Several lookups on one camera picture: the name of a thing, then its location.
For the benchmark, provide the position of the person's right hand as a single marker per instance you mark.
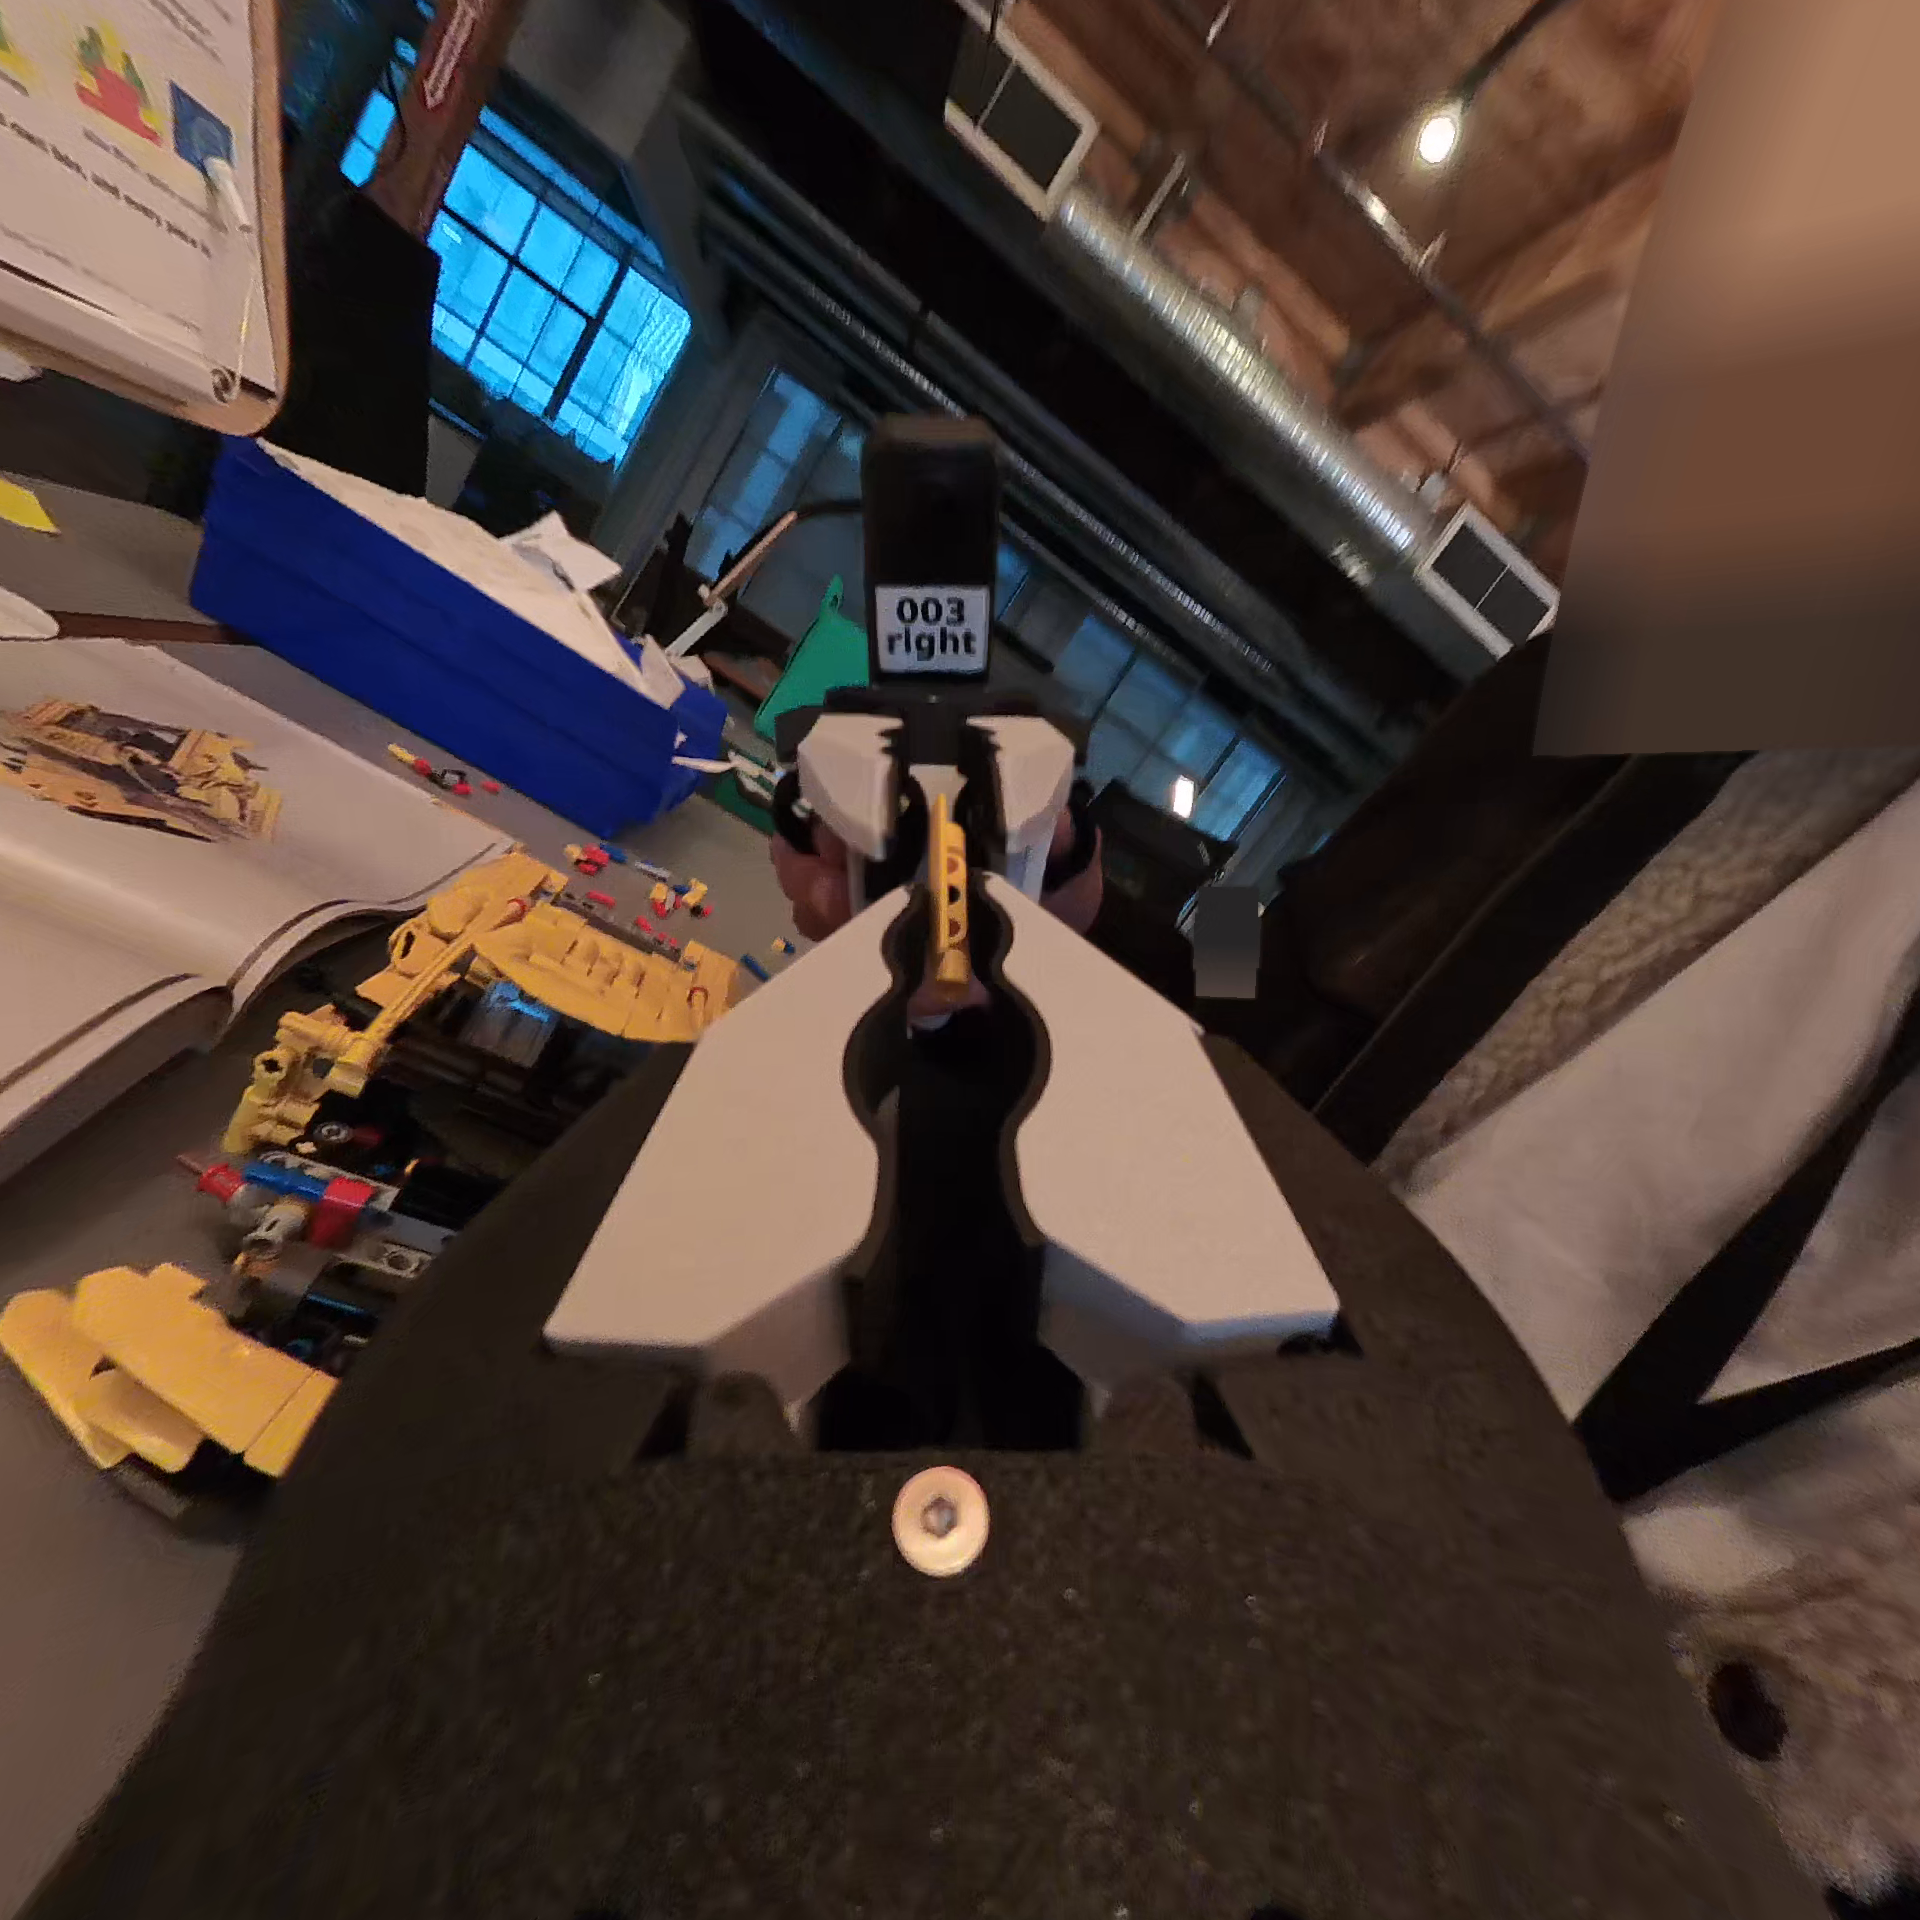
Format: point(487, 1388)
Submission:
point(819, 892)

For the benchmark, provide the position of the scattered small coloured bricks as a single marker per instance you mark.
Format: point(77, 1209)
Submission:
point(669, 892)

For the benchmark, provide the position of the wooden board with instruction sheet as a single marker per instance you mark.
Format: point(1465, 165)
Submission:
point(120, 195)

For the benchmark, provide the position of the white shirt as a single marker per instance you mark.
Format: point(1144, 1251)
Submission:
point(1622, 1141)

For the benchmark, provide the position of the brown wooden strip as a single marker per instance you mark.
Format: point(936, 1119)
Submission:
point(150, 627)

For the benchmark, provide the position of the grey desk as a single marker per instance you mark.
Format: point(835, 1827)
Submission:
point(91, 1621)

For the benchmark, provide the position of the blue plastic bin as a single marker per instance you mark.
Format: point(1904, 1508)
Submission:
point(421, 645)

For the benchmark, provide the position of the yellow connector brick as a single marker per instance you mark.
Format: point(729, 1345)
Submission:
point(949, 901)

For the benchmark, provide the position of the white air vent grille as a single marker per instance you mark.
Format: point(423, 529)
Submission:
point(1027, 113)
point(1488, 582)

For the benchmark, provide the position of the white instruction booklet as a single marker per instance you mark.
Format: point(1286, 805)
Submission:
point(150, 901)

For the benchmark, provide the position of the silver ventilation duct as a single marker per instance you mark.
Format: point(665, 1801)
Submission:
point(1245, 377)

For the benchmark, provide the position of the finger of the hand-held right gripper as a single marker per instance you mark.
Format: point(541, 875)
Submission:
point(848, 788)
point(1039, 797)

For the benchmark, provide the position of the large paned window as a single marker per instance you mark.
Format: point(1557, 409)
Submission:
point(556, 300)

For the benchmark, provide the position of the person's right forearm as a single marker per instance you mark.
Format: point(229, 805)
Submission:
point(1215, 901)

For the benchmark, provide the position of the crumpled white paper wrappers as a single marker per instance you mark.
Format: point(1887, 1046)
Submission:
point(481, 556)

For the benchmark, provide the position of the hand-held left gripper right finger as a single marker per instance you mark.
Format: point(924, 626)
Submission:
point(1172, 1185)

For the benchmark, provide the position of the ceiling spot light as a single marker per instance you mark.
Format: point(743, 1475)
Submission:
point(1436, 138)

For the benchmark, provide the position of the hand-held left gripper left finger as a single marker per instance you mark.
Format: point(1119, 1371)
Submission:
point(720, 1185)

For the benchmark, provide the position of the yellow toy brick car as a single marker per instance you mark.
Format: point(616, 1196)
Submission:
point(571, 946)

